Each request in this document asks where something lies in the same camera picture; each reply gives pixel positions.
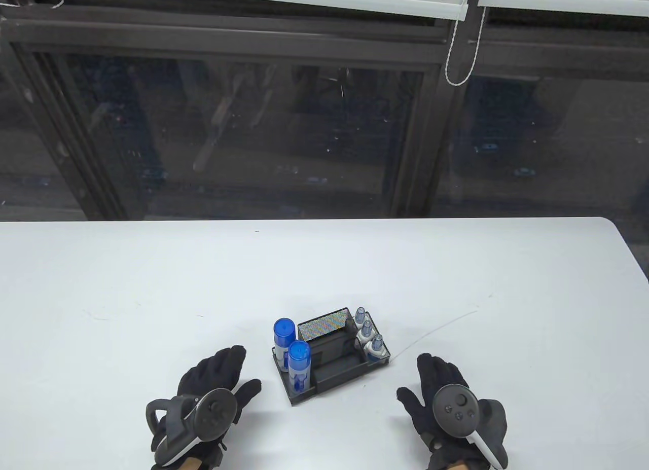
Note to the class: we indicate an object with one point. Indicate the person's right hand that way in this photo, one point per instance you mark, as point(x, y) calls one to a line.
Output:
point(436, 371)

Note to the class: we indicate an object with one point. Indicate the person's left hand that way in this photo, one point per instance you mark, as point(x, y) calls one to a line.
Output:
point(215, 371)

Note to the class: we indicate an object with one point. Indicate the blue bottle cap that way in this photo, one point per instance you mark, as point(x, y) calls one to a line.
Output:
point(284, 330)
point(299, 352)

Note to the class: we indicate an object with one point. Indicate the person's left forearm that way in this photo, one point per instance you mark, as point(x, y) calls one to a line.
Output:
point(190, 464)

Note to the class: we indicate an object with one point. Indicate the person's right forearm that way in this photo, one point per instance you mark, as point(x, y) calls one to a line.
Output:
point(459, 466)

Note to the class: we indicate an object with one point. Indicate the black white tracking controller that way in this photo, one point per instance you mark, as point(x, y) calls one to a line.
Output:
point(454, 409)
point(215, 411)

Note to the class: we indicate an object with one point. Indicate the black mesh desk organizer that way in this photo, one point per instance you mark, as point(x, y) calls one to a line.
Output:
point(334, 363)

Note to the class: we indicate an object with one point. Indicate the dark window frame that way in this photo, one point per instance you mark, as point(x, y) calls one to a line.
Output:
point(228, 34)

